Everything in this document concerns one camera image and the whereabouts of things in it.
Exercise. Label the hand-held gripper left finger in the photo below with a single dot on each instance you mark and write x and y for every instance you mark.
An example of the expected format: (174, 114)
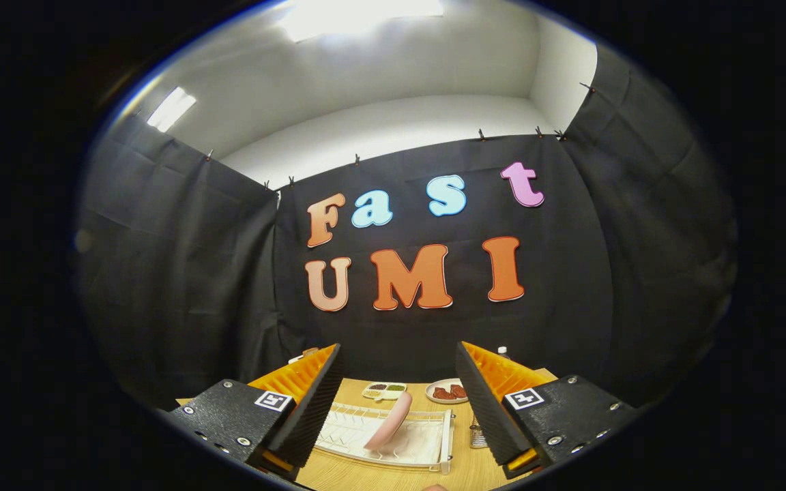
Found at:
(311, 416)

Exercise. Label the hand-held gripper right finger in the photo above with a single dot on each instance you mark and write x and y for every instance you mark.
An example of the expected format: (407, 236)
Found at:
(488, 409)

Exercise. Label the pink plate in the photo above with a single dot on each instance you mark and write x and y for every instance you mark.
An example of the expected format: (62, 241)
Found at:
(389, 426)

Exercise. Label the white plate with meat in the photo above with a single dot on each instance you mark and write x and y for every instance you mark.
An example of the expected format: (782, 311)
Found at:
(434, 382)

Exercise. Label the white divided dish with beans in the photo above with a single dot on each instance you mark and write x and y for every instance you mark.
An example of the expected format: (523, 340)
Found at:
(385, 392)

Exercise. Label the red meat slice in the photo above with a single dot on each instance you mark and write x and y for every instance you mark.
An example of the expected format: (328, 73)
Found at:
(441, 393)
(458, 391)

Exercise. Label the white toaster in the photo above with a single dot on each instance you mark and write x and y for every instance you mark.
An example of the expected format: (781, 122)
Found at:
(295, 359)

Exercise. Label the black backdrop cloth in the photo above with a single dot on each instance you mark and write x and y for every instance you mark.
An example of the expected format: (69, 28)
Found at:
(229, 273)

